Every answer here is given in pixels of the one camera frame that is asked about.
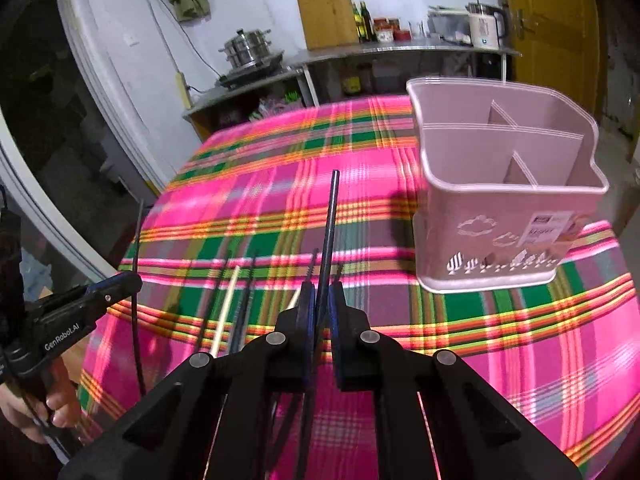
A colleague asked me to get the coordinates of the black induction cooker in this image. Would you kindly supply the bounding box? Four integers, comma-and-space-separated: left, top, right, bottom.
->
216, 51, 283, 89

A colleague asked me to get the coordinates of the black chopstick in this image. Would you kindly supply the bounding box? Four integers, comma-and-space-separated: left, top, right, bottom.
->
195, 249, 232, 352
131, 199, 146, 399
300, 247, 320, 287
228, 256, 256, 354
331, 262, 344, 285
295, 169, 340, 479

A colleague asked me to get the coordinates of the yellow-label oil bottle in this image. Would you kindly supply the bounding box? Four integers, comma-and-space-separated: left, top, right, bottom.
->
352, 2, 368, 42

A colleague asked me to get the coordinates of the yellow wooden door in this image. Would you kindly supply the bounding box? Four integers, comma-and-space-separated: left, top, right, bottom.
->
506, 0, 601, 115

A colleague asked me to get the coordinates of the low wooden shelf cabinet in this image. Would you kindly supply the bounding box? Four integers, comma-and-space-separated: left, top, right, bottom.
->
182, 70, 314, 142

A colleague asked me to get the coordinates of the yellow power strip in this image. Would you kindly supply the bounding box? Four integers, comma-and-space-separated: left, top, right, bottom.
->
175, 72, 192, 110

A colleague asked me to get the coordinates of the pink plaid tablecloth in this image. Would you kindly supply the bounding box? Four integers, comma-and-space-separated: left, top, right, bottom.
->
79, 96, 639, 479

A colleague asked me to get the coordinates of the pink plastic utensil holder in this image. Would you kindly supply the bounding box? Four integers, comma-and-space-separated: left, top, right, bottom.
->
407, 77, 608, 294

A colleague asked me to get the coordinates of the metal kitchen counter table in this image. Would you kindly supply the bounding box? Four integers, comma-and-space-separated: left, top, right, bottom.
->
288, 38, 521, 106

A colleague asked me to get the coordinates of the dark oil bottle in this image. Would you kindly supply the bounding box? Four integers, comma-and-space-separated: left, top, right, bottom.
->
360, 1, 376, 42

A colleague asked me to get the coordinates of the clear plastic storage box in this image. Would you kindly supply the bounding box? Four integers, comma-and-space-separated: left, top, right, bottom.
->
427, 6, 472, 46

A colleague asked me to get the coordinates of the white electric kettle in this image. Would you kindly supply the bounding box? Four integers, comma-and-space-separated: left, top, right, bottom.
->
466, 2, 509, 50

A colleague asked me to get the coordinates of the person's left hand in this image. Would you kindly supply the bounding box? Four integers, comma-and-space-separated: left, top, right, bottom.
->
1, 358, 81, 444

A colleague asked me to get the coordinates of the wooden cutting board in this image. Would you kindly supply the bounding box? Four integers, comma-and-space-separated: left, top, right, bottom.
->
297, 0, 359, 50

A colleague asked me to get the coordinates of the stainless steel steamer pot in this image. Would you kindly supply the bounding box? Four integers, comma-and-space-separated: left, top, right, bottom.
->
219, 29, 271, 68

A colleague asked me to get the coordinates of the red-lid condiment jar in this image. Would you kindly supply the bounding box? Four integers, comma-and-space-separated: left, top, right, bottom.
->
373, 18, 411, 42

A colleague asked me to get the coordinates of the clear drinking glass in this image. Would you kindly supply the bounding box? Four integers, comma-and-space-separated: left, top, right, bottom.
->
409, 21, 425, 39

